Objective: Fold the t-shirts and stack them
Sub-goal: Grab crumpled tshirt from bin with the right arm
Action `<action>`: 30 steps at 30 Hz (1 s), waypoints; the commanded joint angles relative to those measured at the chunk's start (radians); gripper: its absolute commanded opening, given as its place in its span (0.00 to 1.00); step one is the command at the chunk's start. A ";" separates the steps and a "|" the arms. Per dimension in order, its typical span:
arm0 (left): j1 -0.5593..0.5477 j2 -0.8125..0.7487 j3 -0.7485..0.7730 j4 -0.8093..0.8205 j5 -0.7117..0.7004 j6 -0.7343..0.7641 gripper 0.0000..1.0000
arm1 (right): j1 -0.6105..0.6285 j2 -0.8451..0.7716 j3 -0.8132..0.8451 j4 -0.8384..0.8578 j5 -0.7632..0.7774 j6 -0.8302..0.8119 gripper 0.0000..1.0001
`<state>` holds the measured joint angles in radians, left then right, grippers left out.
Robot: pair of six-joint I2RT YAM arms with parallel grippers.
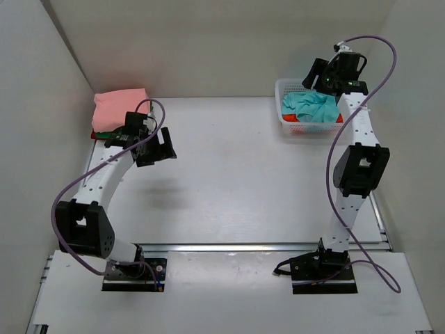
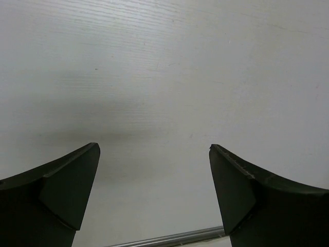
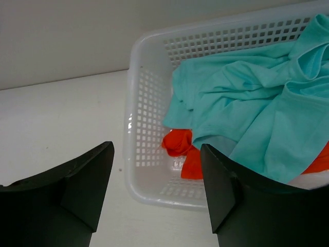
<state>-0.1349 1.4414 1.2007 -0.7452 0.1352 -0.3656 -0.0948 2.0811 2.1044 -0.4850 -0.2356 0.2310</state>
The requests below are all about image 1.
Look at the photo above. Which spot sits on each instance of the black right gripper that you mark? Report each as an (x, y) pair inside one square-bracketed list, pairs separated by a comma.
[(320, 74)]

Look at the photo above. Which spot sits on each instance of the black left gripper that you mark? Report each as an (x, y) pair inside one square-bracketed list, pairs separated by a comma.
[(153, 151)]

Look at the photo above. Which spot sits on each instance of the teal t shirt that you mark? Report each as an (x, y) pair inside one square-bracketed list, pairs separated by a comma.
[(310, 107)]

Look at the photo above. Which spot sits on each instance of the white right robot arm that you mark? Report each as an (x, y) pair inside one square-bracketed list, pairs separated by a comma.
[(357, 172)]

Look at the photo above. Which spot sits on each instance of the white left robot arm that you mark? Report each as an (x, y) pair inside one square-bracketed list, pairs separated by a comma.
[(82, 224)]

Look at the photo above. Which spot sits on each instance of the white plastic basket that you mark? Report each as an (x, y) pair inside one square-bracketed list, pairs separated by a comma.
[(284, 87)]

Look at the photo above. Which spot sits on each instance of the orange t shirt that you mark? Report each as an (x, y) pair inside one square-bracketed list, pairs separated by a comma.
[(291, 125)]

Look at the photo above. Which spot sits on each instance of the green folded t shirt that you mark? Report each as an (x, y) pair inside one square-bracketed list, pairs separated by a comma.
[(119, 131)]

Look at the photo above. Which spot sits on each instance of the pink folded t shirt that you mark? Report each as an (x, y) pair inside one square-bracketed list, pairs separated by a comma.
[(111, 108)]

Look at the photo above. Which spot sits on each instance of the red folded t shirt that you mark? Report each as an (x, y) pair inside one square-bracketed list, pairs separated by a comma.
[(99, 136)]

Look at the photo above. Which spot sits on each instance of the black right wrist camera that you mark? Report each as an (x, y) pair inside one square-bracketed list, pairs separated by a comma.
[(347, 64)]

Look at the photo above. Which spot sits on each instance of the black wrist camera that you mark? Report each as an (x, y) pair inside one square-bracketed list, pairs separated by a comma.
[(139, 124), (347, 64)]

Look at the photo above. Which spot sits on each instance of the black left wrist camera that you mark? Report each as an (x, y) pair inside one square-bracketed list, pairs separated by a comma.
[(139, 124)]

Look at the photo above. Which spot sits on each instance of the aluminium rail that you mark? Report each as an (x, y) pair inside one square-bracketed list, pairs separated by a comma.
[(228, 248)]

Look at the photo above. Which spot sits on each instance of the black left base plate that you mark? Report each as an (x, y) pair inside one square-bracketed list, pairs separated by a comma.
[(116, 280)]

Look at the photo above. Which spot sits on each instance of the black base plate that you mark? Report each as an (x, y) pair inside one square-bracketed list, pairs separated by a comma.
[(323, 282), (116, 280)]

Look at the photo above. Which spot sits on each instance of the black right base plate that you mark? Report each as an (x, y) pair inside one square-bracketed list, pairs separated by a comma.
[(323, 282)]

